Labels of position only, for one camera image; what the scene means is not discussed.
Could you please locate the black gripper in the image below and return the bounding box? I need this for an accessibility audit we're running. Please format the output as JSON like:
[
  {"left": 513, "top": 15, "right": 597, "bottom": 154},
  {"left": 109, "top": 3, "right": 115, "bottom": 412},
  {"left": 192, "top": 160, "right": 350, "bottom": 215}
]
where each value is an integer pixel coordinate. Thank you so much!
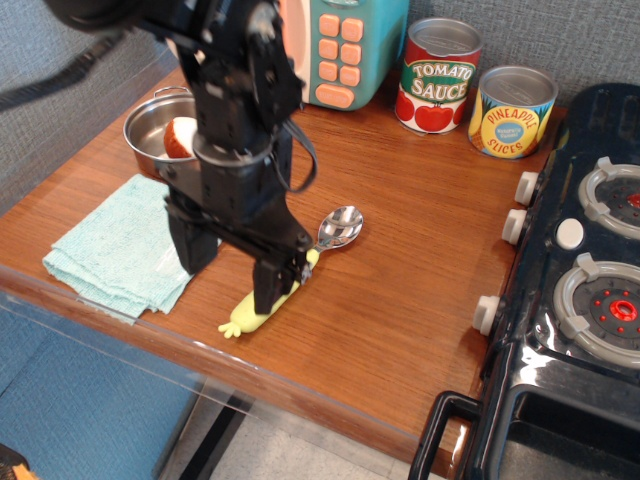
[{"left": 160, "top": 139, "right": 314, "bottom": 315}]

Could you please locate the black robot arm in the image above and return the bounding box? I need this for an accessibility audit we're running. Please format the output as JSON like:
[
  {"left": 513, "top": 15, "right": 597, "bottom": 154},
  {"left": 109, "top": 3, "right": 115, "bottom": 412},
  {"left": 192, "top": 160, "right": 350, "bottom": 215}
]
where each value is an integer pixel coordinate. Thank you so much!
[{"left": 49, "top": 1, "right": 312, "bottom": 314}]

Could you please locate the light teal cloth napkin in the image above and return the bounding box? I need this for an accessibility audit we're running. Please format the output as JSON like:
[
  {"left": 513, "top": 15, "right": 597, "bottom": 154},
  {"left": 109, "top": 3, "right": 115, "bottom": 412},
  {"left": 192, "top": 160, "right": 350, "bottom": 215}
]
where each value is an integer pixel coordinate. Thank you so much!
[{"left": 43, "top": 174, "right": 192, "bottom": 324}]

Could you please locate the plush mushroom toy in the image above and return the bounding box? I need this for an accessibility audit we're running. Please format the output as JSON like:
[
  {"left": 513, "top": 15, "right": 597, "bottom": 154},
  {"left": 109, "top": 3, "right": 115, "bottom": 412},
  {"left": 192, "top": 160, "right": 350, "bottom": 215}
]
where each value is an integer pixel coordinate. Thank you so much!
[{"left": 163, "top": 117, "right": 197, "bottom": 159}]

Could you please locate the small steel pot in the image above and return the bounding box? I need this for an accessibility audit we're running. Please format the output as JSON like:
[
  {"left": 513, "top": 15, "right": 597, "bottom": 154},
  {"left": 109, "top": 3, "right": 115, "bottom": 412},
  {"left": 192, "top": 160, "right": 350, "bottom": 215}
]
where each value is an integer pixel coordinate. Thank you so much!
[{"left": 123, "top": 86, "right": 196, "bottom": 180}]

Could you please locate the teal toy microwave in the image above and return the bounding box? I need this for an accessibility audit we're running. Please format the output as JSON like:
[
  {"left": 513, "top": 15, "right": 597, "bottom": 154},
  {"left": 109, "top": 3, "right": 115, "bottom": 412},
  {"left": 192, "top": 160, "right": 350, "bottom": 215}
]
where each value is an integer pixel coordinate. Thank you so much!
[{"left": 164, "top": 0, "right": 411, "bottom": 112}]

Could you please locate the tomato sauce can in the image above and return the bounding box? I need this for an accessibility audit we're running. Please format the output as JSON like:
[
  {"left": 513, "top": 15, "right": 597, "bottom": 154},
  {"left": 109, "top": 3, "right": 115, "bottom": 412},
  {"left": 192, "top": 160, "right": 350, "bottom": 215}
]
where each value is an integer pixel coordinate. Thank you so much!
[{"left": 395, "top": 18, "right": 483, "bottom": 134}]

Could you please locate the orange object bottom left corner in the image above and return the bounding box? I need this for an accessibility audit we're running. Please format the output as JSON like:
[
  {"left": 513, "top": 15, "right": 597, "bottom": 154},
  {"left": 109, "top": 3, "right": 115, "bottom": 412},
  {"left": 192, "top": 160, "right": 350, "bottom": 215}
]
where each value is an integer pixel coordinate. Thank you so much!
[{"left": 0, "top": 444, "right": 39, "bottom": 480}]

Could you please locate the pineapple slices can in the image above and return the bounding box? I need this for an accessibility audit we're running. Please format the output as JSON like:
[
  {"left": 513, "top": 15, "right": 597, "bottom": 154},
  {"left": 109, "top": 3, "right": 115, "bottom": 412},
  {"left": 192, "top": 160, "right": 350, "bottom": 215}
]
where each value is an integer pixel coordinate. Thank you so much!
[{"left": 468, "top": 65, "right": 558, "bottom": 159}]

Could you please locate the black toy stove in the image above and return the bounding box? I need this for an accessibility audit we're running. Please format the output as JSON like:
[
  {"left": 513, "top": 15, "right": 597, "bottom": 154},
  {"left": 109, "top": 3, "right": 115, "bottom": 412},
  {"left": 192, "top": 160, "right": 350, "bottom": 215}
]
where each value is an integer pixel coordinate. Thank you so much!
[{"left": 410, "top": 83, "right": 639, "bottom": 479}]

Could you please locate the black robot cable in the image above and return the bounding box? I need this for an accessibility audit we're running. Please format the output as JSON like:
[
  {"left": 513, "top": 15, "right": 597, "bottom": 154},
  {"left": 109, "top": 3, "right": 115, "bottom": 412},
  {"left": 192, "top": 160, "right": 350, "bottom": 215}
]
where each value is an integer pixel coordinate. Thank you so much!
[{"left": 0, "top": 29, "right": 320, "bottom": 195}]

